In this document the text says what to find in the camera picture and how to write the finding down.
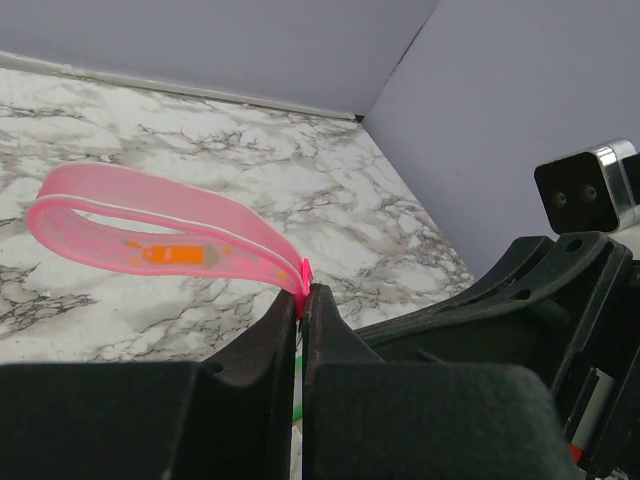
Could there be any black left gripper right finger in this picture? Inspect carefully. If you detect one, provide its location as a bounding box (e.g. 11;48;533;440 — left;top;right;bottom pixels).
302;285;579;479

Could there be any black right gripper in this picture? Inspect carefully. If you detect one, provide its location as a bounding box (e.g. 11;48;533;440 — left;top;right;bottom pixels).
358;232;639;479

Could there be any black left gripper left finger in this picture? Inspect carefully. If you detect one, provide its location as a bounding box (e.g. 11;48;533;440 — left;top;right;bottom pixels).
1;292;296;479

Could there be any green key tag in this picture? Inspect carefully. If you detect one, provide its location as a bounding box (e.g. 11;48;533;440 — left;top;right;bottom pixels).
292;355;303;423

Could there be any pink keyring strap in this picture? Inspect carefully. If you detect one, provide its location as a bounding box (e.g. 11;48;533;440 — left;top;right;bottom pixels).
27;160;315;320

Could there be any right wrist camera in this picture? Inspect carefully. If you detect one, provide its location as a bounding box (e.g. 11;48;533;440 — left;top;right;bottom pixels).
534;139;639;234

